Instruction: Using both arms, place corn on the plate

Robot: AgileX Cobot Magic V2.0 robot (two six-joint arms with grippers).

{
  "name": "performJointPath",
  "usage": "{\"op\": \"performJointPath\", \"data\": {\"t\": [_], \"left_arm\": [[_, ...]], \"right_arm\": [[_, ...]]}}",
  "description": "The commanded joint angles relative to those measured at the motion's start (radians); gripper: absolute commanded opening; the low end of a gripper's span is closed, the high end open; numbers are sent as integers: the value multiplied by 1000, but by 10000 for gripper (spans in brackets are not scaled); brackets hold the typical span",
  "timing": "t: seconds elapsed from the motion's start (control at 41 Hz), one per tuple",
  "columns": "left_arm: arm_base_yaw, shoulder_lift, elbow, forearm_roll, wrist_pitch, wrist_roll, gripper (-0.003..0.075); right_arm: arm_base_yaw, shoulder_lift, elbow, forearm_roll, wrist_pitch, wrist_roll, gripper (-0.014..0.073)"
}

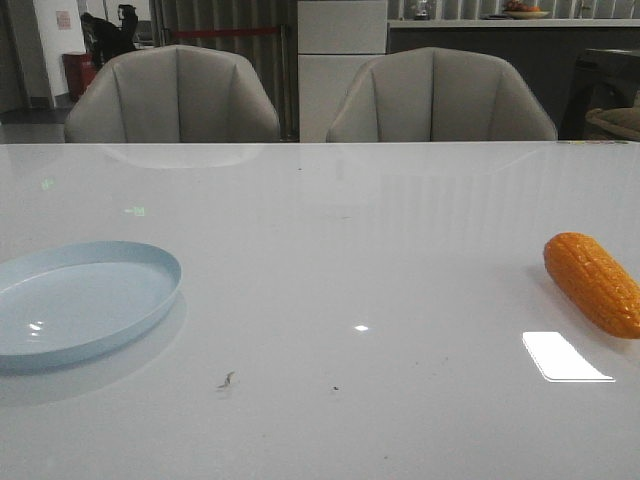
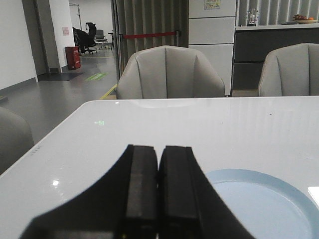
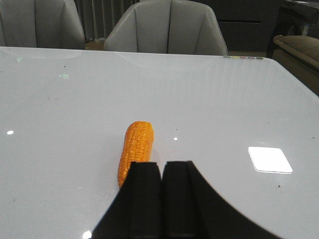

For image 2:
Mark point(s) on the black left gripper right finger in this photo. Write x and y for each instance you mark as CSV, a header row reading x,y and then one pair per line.
x,y
189,206

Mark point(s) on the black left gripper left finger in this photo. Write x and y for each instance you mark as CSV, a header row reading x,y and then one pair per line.
x,y
122,204

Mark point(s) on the light blue round plate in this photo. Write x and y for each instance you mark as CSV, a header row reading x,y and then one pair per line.
x,y
268,207

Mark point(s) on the grey armchair near table side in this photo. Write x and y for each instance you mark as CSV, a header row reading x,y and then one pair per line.
x,y
15,138

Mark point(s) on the grey armchair left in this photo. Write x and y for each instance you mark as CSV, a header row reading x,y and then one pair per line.
x,y
167,72

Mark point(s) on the dark floor mat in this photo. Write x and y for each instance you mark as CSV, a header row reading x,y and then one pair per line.
x,y
58,76

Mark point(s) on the black office chair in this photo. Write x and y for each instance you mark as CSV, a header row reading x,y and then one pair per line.
x,y
90,41

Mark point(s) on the grey waiting chair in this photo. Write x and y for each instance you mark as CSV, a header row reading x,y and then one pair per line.
x,y
101,39

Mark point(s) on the grey armchair right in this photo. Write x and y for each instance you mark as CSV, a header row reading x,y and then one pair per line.
x,y
291,71

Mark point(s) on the red barrier belt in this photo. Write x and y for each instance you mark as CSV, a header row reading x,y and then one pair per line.
x,y
161,34

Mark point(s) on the dark grey counter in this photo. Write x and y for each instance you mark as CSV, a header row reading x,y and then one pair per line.
x,y
252,46

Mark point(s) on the white cabinet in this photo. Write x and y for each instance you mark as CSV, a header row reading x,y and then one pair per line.
x,y
212,31

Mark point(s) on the small trophy figurine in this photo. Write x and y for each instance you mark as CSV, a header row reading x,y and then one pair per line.
x,y
252,17

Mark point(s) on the fruit bowl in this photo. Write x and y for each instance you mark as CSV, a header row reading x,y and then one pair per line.
x,y
301,19

